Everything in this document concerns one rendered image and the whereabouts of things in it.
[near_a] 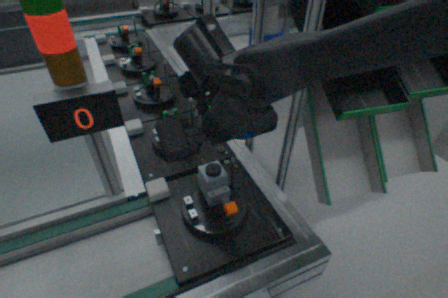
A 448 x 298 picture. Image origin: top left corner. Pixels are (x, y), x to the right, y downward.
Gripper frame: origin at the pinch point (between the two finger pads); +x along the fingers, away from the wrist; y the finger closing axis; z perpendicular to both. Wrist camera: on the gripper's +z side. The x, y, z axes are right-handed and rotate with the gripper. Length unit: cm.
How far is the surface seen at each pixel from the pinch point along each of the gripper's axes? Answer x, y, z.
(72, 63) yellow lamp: -4.2, 17.7, 14.8
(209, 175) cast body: 5.4, 1.2, -6.1
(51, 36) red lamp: -7.7, 19.0, 17.2
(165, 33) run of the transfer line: 91, -23, 76
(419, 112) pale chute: 2.0, -48.7, -7.6
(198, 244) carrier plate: 11.3, 6.2, -17.7
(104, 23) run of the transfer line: 106, 4, 97
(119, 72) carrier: 60, 7, 45
